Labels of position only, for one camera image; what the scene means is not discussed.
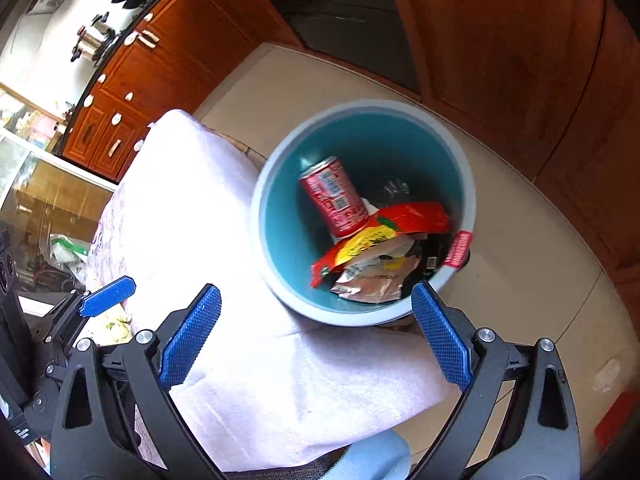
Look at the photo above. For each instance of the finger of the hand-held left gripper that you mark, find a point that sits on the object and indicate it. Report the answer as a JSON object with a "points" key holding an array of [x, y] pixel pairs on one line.
{"points": [[107, 296], [44, 390]]}

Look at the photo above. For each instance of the glass sliding door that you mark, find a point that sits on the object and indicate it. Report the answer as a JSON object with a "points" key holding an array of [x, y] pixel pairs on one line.
{"points": [[65, 210]]}

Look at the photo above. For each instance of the teal plastic bin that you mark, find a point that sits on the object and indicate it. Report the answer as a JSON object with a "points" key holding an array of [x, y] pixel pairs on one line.
{"points": [[285, 220]]}

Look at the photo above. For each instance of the tan foil packet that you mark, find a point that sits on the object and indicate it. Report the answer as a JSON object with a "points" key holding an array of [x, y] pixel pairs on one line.
{"points": [[370, 280]]}

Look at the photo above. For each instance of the wooden door cabinet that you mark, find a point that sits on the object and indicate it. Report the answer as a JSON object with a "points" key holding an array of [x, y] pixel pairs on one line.
{"points": [[525, 85]]}

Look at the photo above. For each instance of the white towel cloth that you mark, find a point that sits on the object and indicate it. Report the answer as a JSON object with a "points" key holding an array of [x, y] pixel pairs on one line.
{"points": [[200, 220]]}

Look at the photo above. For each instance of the steel cooking pot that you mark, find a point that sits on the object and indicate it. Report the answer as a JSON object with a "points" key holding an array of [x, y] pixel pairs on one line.
{"points": [[95, 40]]}

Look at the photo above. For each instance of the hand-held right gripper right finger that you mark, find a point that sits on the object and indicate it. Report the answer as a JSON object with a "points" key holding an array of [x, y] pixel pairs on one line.
{"points": [[440, 335]]}

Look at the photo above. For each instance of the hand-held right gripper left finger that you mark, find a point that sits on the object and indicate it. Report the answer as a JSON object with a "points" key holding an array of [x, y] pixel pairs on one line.
{"points": [[192, 335]]}

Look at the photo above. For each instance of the wooden drawer cabinet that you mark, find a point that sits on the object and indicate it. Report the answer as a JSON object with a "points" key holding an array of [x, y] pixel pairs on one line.
{"points": [[190, 60]]}

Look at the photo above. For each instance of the red plastic piece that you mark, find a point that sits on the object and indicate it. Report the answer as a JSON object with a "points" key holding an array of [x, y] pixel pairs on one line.
{"points": [[617, 427]]}

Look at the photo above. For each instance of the red yellow wrapper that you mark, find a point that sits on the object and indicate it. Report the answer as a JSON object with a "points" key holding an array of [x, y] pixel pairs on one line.
{"points": [[385, 230]]}

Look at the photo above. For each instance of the red drink can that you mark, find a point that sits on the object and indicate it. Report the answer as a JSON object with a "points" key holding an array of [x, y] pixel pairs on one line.
{"points": [[332, 195]]}

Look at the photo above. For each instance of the blue cloth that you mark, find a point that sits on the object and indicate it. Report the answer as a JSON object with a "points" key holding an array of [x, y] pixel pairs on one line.
{"points": [[370, 455]]}

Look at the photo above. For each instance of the green and white sack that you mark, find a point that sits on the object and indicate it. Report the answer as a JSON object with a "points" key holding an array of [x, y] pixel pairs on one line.
{"points": [[70, 252]]}

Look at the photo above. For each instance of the dark grey mesh fabric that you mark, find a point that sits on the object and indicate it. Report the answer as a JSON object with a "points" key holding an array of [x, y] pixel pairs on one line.
{"points": [[280, 472]]}

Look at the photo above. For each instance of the white cabinet safety locks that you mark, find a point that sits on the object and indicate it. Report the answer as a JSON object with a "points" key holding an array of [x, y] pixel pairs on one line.
{"points": [[116, 119]]}

